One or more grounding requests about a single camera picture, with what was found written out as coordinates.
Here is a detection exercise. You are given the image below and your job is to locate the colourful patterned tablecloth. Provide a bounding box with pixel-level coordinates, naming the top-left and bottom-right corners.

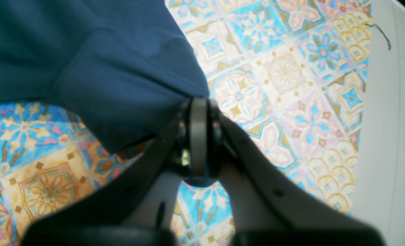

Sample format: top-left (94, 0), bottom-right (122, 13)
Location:
top-left (0, 0), bottom-right (365, 246)

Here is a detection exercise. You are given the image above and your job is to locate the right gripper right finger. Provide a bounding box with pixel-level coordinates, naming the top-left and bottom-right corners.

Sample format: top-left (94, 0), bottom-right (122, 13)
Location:
top-left (207, 100), bottom-right (384, 246)

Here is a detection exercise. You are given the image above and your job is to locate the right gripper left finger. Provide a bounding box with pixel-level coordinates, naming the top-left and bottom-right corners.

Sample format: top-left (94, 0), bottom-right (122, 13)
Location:
top-left (21, 98), bottom-right (208, 246)

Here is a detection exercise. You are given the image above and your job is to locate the dark navy t-shirt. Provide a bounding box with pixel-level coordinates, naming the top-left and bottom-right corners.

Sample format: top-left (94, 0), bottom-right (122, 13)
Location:
top-left (0, 0), bottom-right (209, 153)

